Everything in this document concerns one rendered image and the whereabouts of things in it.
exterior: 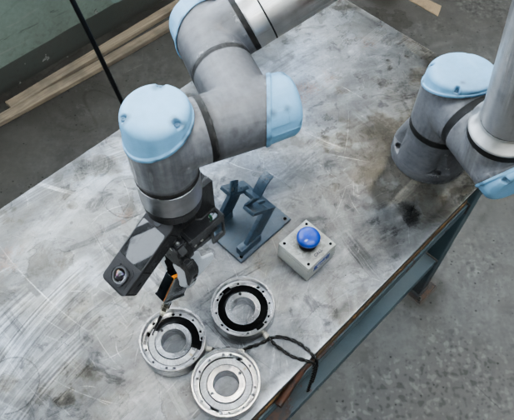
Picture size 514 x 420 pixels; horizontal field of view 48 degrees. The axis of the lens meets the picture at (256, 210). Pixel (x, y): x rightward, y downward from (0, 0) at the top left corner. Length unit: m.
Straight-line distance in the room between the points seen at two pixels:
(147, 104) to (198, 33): 0.14
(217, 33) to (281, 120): 0.13
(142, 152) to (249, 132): 0.11
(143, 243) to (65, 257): 0.38
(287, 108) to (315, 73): 0.70
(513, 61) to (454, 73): 0.24
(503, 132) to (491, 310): 1.15
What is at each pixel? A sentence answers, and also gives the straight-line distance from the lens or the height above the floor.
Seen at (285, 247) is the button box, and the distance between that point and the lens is 0.99.
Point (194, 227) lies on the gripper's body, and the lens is 0.75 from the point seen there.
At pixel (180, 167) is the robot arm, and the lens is 0.61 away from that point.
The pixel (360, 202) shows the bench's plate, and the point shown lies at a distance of 1.11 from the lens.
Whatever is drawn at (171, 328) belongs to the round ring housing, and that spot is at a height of 0.83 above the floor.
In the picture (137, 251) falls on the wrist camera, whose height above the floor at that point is 1.08.
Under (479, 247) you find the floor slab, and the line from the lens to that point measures 2.10.
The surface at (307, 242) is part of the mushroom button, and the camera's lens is 0.96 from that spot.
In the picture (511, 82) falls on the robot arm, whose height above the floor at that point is 1.17.
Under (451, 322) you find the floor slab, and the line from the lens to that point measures 1.94.
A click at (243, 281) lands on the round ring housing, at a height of 0.83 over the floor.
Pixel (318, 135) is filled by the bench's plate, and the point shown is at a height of 0.80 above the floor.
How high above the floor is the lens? 1.71
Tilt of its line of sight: 57 degrees down
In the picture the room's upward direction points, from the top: 1 degrees clockwise
